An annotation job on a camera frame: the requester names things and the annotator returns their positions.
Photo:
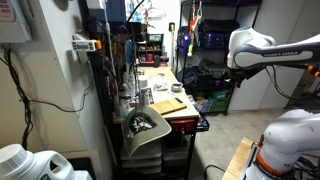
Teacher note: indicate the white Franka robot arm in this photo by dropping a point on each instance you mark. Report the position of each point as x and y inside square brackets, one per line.
[253, 43]

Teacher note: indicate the teal plastic box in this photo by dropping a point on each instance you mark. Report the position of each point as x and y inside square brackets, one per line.
[219, 94]

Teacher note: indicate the blue white basket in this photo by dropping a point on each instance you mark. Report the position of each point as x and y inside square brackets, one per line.
[203, 106]

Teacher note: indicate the black utility knife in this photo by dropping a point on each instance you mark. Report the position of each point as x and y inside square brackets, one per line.
[179, 100]

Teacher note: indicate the blue brush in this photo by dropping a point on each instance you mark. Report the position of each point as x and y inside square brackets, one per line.
[129, 50]

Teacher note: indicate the wooden top workbench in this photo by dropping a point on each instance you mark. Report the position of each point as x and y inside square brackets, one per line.
[183, 116]

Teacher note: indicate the grey bag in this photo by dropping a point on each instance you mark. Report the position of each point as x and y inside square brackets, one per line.
[213, 68]

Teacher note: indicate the white detergent jug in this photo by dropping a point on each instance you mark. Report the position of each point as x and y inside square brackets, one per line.
[20, 166]

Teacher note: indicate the silver carabiner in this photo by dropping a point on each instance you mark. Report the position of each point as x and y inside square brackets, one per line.
[199, 13]

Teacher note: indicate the small wooden organizer shelf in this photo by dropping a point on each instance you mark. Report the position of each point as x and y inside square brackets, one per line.
[150, 50]

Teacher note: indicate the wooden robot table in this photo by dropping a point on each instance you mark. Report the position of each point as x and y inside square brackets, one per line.
[236, 160]

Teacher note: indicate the grey electrical panel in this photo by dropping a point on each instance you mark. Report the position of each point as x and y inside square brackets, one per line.
[13, 26]

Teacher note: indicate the grey plastic drawer unit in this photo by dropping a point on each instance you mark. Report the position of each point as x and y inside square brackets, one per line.
[176, 156]
[141, 156]

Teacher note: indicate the black bottle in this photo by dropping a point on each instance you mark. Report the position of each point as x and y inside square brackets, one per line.
[156, 61]

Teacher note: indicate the white spray can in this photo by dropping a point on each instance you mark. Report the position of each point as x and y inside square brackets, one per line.
[143, 93]

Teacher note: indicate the dark backpack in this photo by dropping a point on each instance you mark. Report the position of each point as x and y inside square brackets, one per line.
[193, 78]

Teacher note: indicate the green plastic basket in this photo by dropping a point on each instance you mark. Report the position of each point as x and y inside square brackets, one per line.
[220, 105]

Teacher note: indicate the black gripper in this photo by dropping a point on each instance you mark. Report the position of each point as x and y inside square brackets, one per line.
[241, 77]

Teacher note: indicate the clear plastic bags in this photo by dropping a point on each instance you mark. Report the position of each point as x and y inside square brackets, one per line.
[159, 81]

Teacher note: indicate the open tool drawer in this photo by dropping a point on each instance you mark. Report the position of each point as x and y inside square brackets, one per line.
[203, 125]

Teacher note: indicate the blue box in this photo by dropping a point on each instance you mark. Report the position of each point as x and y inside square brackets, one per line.
[116, 10]

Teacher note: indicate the dark blue suitcase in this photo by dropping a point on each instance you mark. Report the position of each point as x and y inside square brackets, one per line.
[216, 36]

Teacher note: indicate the red metal toolbox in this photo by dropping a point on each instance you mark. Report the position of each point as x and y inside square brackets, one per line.
[182, 126]

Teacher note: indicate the wooden board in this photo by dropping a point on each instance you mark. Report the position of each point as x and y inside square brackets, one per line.
[166, 106]

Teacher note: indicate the white orange meter device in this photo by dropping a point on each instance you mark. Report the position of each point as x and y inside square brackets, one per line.
[83, 45]

